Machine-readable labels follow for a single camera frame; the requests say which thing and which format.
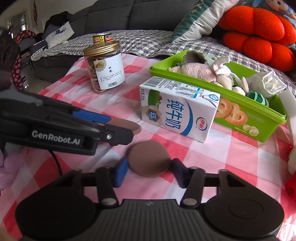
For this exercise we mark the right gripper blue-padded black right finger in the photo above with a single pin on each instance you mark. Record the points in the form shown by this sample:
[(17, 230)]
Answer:
[(190, 179)]

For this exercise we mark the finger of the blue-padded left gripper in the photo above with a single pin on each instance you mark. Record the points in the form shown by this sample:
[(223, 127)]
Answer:
[(75, 111)]

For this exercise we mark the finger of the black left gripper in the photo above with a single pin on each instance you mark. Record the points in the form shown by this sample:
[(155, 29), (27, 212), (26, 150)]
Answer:
[(51, 130)]

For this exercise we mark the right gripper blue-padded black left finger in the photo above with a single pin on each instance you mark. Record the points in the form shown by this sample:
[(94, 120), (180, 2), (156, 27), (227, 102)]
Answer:
[(108, 178)]

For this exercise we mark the brown round powder puff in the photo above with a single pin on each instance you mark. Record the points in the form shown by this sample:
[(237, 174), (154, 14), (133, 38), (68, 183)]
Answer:
[(149, 159)]

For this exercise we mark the light green towel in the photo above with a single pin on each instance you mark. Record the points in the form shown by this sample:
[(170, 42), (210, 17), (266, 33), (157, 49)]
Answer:
[(197, 57)]

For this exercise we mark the white cloth toy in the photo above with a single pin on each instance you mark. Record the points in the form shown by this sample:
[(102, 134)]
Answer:
[(267, 84)]

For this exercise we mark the hand in pink glove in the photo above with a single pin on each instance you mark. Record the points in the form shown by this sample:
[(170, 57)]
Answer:
[(11, 165)]

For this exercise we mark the red floral chair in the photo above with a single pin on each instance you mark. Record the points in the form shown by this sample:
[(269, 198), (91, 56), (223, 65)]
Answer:
[(16, 73)]

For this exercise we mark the gold-lid cookie jar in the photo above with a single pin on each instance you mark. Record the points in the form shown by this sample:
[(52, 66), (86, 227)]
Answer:
[(105, 65)]

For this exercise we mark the milk carton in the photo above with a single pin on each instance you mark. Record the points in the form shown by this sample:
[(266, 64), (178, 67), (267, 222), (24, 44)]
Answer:
[(178, 107)]

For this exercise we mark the white deer cushion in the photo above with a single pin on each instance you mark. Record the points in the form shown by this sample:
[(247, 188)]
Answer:
[(60, 35)]

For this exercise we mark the pink checked tablecloth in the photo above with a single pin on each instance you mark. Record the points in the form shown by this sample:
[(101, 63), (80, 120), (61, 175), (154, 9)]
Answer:
[(264, 165)]

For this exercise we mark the green plastic storage bin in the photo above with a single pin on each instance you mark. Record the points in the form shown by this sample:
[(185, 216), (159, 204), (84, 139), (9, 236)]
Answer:
[(235, 111)]

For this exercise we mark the grey checked sofa quilt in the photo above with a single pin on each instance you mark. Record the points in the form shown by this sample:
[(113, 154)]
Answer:
[(152, 43)]

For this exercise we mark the santa claus plush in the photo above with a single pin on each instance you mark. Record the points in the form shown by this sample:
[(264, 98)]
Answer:
[(290, 185)]

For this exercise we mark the cream bunny plush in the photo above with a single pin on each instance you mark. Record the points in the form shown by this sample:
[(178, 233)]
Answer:
[(227, 79)]

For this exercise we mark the green striped watermelon plush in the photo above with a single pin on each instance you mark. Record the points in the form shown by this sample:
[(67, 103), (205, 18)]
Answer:
[(258, 97)]

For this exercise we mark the pink fluffy plush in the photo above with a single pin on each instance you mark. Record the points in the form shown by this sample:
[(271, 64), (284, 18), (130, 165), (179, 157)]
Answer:
[(195, 70)]

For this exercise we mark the grey sofa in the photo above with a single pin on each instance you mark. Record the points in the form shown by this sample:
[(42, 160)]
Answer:
[(51, 64)]

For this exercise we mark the white foam block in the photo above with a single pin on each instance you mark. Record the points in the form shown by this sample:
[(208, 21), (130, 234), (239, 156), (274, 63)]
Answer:
[(289, 103)]

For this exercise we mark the white and green pillow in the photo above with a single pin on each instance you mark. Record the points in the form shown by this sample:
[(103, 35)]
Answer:
[(201, 20)]

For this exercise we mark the orange pumpkin cushion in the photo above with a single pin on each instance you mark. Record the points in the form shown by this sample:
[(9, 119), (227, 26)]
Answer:
[(261, 35)]

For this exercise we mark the blue monkey plush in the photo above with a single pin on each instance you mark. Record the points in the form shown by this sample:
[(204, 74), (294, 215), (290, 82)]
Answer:
[(276, 6)]

